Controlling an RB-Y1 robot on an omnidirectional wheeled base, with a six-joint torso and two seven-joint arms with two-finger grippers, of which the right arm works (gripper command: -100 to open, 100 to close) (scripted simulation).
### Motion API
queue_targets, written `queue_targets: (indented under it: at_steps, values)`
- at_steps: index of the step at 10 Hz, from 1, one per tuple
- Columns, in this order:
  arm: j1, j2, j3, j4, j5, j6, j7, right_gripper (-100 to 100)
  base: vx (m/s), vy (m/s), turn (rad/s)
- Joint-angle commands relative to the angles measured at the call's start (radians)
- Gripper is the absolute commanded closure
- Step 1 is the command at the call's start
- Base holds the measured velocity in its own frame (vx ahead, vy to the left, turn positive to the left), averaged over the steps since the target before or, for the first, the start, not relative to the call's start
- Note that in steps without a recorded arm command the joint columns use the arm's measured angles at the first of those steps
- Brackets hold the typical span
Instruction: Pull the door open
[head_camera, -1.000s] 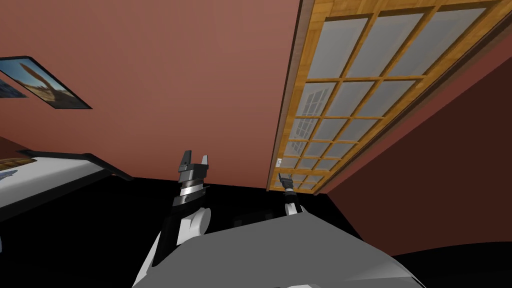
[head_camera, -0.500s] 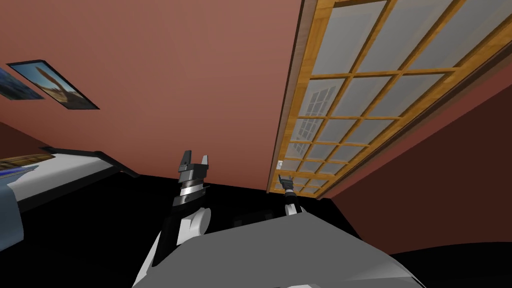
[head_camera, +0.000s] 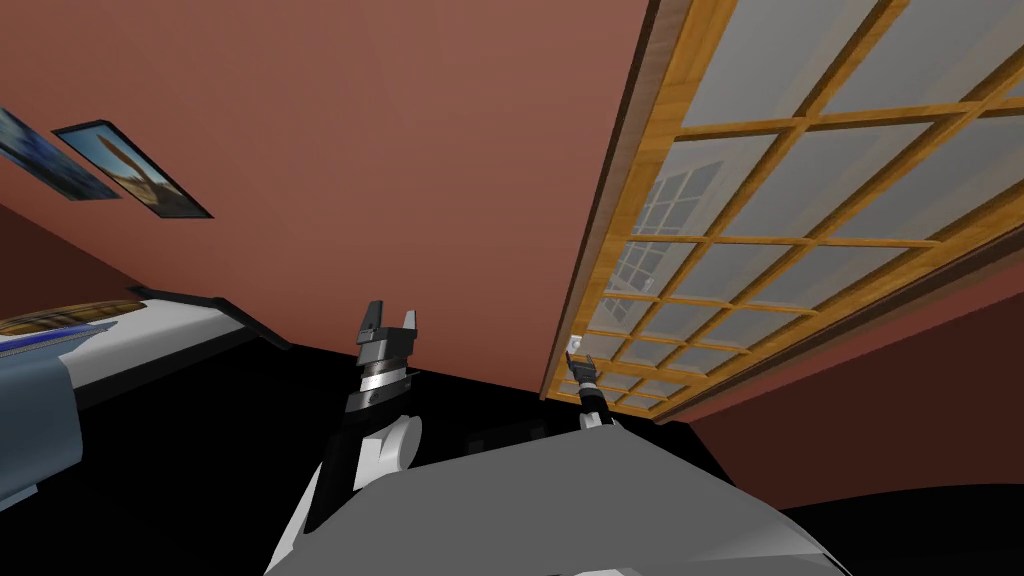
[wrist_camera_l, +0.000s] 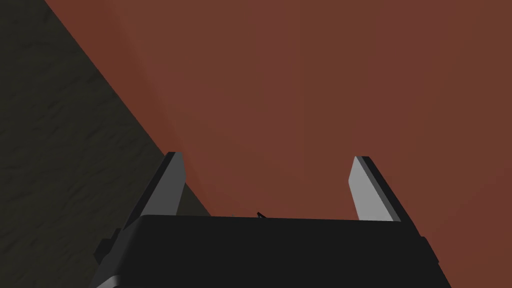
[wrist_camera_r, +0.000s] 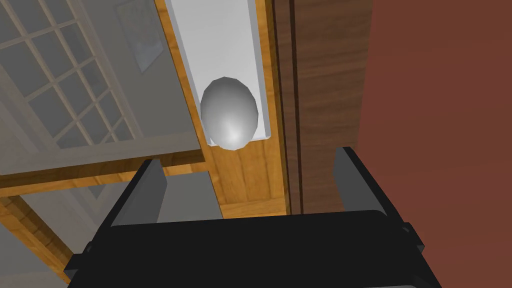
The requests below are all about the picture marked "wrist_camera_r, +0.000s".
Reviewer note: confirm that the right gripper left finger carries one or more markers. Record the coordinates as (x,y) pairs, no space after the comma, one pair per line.
(140,196)

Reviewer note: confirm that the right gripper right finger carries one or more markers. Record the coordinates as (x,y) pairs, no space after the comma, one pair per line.
(357,188)

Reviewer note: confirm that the silver round door knob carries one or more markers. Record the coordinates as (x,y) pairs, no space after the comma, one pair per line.
(228,114)

